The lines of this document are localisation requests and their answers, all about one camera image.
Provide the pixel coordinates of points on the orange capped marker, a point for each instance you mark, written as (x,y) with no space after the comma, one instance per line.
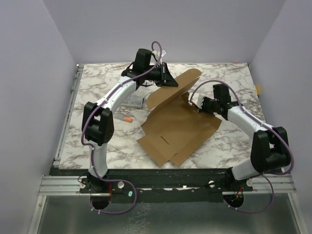
(123,118)

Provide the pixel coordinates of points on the brown cardboard box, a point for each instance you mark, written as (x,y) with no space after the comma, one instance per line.
(174,129)

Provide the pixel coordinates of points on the aluminium side rail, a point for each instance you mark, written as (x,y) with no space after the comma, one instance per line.
(74,91)

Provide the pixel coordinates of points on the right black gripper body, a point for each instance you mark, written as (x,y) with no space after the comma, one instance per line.
(203,104)

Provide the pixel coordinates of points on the black metal base rail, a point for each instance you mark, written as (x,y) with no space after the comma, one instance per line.
(151,197)

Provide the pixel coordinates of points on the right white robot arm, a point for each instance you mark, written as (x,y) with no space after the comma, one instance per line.
(270,148)

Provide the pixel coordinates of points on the clear plastic screw organizer box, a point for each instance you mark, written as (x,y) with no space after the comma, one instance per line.
(135,101)

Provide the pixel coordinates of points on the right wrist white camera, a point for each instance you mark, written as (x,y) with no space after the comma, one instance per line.
(195,100)

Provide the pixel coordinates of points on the aluminium front extrusion rail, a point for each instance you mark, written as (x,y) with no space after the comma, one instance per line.
(74,185)

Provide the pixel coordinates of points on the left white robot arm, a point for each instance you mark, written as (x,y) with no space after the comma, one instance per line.
(98,117)

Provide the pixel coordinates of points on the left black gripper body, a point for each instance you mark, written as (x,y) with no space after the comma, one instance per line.
(155,74)

